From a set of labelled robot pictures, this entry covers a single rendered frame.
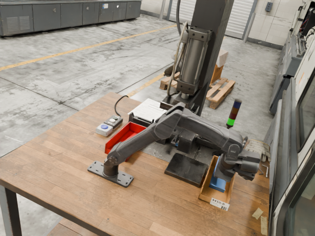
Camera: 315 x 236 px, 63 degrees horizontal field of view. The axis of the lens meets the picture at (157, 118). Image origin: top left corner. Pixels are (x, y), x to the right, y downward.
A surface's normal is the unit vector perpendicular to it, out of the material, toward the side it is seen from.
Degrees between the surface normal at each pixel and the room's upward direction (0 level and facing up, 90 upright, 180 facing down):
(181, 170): 0
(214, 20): 90
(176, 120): 90
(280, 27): 90
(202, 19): 90
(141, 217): 0
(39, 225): 0
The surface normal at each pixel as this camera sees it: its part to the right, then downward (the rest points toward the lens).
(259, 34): -0.43, 0.39
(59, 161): 0.17, -0.85
